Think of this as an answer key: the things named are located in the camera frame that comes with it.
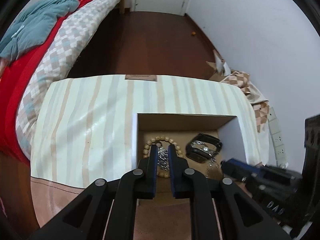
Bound chunky silver chain bracelet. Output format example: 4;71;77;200
156;142;172;172

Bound white power strip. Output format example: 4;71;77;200
267;107;289;169

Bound black smart band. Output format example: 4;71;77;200
185;133;223;164

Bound open white cardboard box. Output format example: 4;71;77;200
132;112;261;207

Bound brown checkered cloth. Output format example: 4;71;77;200
221;71;270;133

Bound pink striped table cloth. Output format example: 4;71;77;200
30;75;268;226

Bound torn cardboard pieces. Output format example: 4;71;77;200
206;49;232;82

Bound red bed cover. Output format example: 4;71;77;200
0;0;116;165

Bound bed with checkered mattress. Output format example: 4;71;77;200
1;0;125;164

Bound teal blue blanket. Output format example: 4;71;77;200
1;0;80;62

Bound wooden bead bracelet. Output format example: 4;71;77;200
142;135;186;179

